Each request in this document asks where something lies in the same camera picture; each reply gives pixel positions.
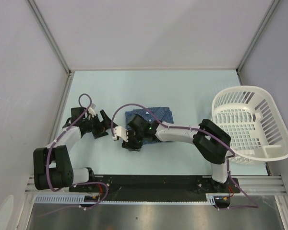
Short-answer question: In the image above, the right aluminium frame post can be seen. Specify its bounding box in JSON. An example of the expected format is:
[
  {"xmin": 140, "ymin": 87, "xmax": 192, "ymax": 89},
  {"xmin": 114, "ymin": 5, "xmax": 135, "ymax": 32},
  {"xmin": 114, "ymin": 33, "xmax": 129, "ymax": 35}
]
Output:
[{"xmin": 236, "ymin": 0, "xmax": 282, "ymax": 75}]

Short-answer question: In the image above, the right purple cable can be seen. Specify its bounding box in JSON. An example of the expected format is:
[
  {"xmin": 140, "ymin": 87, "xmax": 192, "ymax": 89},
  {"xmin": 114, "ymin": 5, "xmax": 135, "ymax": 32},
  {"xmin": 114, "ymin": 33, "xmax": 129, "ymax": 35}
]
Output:
[{"xmin": 110, "ymin": 103, "xmax": 260, "ymax": 209}]

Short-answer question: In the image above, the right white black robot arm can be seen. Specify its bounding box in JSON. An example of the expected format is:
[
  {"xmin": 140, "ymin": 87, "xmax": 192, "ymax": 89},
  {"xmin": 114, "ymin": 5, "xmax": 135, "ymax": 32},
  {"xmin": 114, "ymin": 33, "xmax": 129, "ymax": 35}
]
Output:
[{"xmin": 114, "ymin": 115, "xmax": 231, "ymax": 193}]

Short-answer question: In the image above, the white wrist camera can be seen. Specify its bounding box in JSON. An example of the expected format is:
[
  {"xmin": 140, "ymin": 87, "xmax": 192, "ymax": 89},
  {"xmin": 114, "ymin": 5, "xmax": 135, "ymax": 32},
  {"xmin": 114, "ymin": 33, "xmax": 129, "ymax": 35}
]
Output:
[
  {"xmin": 112, "ymin": 126, "xmax": 128, "ymax": 142},
  {"xmin": 88, "ymin": 103, "xmax": 96, "ymax": 117}
]

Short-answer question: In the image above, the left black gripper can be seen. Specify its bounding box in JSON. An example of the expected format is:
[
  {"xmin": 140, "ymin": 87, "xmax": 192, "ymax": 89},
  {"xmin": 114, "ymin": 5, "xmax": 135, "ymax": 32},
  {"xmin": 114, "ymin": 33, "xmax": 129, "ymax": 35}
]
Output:
[{"xmin": 83, "ymin": 110, "xmax": 116, "ymax": 139}]

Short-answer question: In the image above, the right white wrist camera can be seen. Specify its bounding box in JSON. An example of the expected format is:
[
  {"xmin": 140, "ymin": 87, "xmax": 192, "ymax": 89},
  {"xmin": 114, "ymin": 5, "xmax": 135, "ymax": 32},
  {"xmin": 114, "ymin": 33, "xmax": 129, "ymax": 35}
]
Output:
[{"xmin": 112, "ymin": 126, "xmax": 128, "ymax": 142}]

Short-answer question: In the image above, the white slotted cable duct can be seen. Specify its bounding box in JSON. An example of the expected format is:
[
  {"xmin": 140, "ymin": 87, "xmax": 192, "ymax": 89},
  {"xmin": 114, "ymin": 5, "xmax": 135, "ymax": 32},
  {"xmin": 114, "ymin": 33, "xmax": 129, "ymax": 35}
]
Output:
[{"xmin": 35, "ymin": 194, "xmax": 229, "ymax": 206}]

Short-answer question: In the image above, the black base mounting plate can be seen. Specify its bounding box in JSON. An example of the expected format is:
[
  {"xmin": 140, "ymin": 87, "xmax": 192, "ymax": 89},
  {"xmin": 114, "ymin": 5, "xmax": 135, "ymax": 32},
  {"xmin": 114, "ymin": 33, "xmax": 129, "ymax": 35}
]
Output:
[{"xmin": 69, "ymin": 174, "xmax": 241, "ymax": 202}]

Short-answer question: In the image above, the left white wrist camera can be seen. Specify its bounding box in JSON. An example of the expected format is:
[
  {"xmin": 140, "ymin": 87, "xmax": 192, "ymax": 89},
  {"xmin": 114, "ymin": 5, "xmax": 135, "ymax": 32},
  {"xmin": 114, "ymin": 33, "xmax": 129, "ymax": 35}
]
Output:
[{"xmin": 88, "ymin": 103, "xmax": 96, "ymax": 117}]

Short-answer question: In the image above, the purple cable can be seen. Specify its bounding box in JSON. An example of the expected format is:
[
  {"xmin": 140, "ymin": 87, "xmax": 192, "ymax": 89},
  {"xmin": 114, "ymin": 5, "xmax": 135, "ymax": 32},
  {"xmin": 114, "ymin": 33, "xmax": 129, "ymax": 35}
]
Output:
[
  {"xmin": 36, "ymin": 93, "xmax": 109, "ymax": 218},
  {"xmin": 110, "ymin": 103, "xmax": 260, "ymax": 209}
]

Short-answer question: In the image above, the white plastic laundry basket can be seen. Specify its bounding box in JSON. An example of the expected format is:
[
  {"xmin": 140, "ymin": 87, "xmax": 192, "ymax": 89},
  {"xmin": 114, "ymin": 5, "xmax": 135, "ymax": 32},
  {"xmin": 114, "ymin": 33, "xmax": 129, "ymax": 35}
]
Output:
[{"xmin": 212, "ymin": 86, "xmax": 288, "ymax": 165}]

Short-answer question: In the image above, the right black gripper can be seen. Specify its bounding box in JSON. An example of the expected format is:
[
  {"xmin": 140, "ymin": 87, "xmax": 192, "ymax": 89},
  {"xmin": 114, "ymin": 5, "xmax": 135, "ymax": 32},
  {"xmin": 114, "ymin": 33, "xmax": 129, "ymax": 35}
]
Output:
[{"xmin": 122, "ymin": 129, "xmax": 145, "ymax": 151}]

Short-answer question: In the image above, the aluminium front rail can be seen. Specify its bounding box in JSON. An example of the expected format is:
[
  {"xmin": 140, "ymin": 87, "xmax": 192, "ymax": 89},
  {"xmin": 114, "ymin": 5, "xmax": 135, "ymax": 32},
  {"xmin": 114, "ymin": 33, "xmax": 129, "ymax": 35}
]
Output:
[{"xmin": 24, "ymin": 175, "xmax": 287, "ymax": 196}]

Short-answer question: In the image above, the aluminium frame post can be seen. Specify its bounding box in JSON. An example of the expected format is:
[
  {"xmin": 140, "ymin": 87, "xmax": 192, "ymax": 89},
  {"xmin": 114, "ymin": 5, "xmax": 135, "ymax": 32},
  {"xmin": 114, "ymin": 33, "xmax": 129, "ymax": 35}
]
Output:
[
  {"xmin": 236, "ymin": 0, "xmax": 282, "ymax": 75},
  {"xmin": 28, "ymin": 0, "xmax": 71, "ymax": 75}
]

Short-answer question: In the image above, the blue checkered long sleeve shirt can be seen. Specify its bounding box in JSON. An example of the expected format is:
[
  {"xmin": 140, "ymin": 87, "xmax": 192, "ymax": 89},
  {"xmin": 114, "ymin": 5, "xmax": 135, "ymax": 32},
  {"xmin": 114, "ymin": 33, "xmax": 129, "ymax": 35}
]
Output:
[{"xmin": 125, "ymin": 107, "xmax": 174, "ymax": 145}]

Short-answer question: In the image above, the left aluminium frame post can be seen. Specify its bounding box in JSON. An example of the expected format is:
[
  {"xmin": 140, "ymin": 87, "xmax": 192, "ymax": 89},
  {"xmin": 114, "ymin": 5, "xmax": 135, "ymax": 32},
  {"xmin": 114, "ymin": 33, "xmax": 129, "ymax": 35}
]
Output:
[{"xmin": 28, "ymin": 0, "xmax": 71, "ymax": 75}]

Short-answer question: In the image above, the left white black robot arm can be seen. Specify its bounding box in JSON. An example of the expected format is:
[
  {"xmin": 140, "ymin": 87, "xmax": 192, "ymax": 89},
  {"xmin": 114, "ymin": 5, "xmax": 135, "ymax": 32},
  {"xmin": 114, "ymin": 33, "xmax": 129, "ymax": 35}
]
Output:
[{"xmin": 33, "ymin": 107, "xmax": 111, "ymax": 192}]

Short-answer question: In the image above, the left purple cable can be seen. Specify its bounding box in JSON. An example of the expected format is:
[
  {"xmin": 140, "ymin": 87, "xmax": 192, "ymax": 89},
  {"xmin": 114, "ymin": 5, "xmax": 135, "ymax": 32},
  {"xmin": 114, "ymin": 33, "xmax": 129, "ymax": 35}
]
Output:
[{"xmin": 36, "ymin": 93, "xmax": 109, "ymax": 218}]

